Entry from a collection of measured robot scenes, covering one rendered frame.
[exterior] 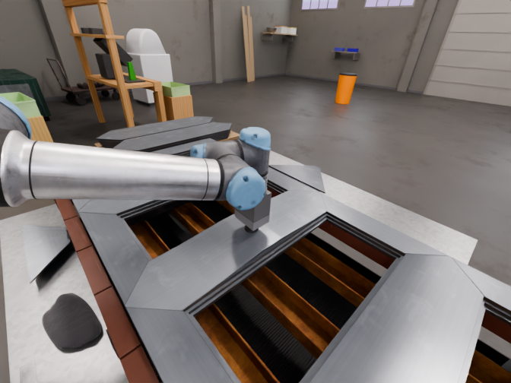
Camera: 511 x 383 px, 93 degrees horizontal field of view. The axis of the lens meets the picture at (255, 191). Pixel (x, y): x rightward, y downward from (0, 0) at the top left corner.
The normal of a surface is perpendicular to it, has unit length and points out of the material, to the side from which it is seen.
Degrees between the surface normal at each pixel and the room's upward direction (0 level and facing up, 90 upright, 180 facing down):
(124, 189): 95
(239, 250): 5
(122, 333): 0
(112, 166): 47
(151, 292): 0
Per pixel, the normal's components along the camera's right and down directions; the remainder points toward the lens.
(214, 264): -0.02, -0.82
